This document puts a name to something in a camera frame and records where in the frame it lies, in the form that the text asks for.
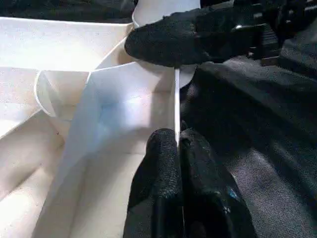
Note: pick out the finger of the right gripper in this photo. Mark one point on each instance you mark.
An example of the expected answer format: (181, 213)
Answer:
(188, 39)

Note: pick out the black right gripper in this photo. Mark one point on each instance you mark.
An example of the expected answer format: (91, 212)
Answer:
(277, 25)

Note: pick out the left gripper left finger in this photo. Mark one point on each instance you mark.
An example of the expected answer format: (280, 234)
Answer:
(156, 193)

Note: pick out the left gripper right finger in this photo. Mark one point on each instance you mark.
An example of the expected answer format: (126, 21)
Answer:
(213, 198)

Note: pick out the white plastic table leg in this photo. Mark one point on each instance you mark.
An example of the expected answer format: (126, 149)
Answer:
(153, 11)

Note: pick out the white plastic table top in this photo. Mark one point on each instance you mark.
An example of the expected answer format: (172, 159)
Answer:
(59, 124)

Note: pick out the black mat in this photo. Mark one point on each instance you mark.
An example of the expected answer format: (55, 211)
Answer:
(257, 139)

